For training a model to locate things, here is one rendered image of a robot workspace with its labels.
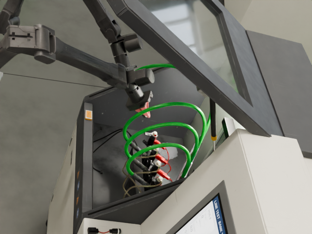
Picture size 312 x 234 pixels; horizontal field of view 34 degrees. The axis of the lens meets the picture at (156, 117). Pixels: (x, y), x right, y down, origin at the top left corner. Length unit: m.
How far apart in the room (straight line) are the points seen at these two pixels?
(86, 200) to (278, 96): 0.83
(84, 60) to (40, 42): 0.19
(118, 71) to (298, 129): 0.67
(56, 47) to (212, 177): 0.64
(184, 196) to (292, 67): 0.76
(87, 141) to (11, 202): 1.03
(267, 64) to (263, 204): 0.80
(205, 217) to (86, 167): 0.68
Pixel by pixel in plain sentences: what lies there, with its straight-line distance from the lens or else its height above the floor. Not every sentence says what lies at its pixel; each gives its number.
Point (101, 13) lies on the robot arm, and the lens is 2.08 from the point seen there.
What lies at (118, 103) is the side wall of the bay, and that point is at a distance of 2.42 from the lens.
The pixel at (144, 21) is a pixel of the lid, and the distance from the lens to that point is 1.33.
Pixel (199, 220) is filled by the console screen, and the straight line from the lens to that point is 1.66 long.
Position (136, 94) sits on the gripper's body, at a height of 1.31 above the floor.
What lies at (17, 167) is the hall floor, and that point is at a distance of 3.32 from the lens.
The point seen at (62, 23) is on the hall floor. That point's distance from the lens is 4.58.
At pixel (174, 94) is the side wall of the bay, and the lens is 2.41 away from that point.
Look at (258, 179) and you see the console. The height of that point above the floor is 1.55.
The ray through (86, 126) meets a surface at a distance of 2.30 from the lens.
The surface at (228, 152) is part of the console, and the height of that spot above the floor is 1.49.
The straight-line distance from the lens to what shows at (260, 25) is 4.94.
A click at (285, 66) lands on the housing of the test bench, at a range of 2.19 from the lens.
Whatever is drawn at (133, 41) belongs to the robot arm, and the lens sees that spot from 2.07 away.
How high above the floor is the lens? 2.53
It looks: 40 degrees down
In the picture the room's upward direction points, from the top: 25 degrees clockwise
